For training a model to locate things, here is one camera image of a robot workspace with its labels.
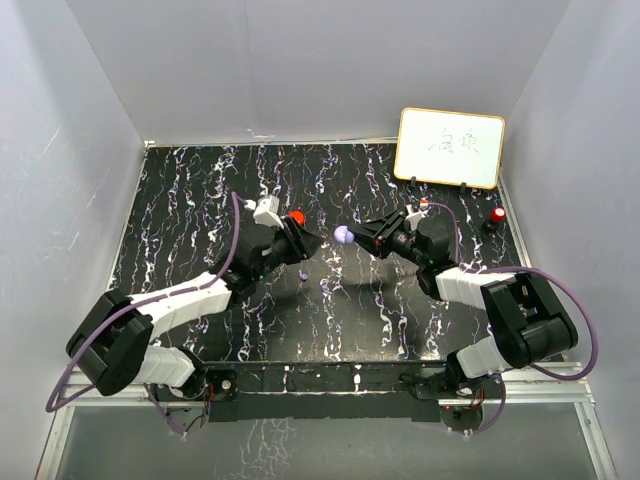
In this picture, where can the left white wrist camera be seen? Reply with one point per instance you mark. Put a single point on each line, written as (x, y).
(265, 211)

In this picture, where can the purple round earbud case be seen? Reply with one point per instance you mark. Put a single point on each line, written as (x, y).
(343, 235)

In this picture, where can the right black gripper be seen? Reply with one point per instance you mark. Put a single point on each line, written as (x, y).
(374, 235)

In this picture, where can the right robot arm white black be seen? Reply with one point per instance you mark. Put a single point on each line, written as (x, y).
(528, 322)

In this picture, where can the small whiteboard with wooden frame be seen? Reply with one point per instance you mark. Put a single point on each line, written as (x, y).
(449, 148)

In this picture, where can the red earbud charging case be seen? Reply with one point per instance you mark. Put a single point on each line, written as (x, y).
(298, 217)

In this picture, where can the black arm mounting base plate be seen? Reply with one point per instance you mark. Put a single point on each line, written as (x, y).
(417, 390)

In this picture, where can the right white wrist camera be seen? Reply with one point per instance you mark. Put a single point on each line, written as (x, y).
(415, 212)

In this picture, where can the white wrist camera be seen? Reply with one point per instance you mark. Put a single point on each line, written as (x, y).
(265, 211)
(415, 212)

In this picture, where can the red emergency stop button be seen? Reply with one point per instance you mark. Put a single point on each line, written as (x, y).
(495, 219)

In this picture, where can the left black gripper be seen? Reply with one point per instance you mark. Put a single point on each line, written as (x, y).
(302, 244)

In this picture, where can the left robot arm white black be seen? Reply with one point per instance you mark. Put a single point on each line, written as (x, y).
(115, 344)

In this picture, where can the aluminium frame rail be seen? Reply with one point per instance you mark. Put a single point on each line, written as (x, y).
(544, 427)

